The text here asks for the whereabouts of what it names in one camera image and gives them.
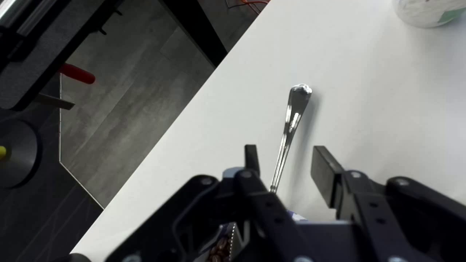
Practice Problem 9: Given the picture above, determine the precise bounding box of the patterned paper cup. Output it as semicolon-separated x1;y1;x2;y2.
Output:
393;0;466;28

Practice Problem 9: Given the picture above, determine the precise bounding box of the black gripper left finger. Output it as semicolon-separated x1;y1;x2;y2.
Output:
105;144;312;262

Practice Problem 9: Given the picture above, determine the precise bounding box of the yellow rod on stand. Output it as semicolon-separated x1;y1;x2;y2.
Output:
0;145;7;160

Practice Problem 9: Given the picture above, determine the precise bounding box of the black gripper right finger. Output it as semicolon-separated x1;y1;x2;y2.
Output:
310;145;466;262

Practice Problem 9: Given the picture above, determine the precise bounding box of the silver metal spoon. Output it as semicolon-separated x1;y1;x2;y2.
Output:
270;84;313;192

